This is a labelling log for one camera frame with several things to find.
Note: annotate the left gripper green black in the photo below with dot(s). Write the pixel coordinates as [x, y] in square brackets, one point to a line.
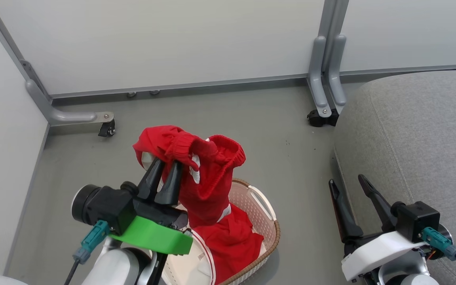
[152, 235]

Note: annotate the grey partition support leg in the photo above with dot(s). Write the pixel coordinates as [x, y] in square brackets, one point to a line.
[317, 79]
[337, 79]

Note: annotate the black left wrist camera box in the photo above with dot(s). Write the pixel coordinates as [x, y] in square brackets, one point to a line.
[105, 208]

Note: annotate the black double caster wheel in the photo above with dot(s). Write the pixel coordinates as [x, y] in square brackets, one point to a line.
[319, 118]

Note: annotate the grey partition post long foot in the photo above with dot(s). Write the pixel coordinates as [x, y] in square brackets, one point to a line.
[59, 114]

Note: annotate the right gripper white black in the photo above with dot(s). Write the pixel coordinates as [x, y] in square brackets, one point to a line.
[374, 251]

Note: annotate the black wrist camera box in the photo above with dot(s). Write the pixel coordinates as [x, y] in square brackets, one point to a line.
[416, 219]
[105, 208]

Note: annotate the grey fabric sofa seat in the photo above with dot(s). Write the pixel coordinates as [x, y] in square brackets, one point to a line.
[422, 150]

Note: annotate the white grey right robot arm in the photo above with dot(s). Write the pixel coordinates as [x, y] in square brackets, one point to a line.
[406, 271]

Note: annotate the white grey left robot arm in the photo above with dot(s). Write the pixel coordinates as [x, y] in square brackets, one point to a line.
[113, 269]

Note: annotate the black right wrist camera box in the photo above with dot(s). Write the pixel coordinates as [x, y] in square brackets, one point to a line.
[416, 219]

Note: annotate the red clothing with white lining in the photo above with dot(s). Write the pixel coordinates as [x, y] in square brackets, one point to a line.
[208, 186]

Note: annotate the cream perforated laundry basket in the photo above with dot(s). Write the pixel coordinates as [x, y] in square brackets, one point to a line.
[259, 221]

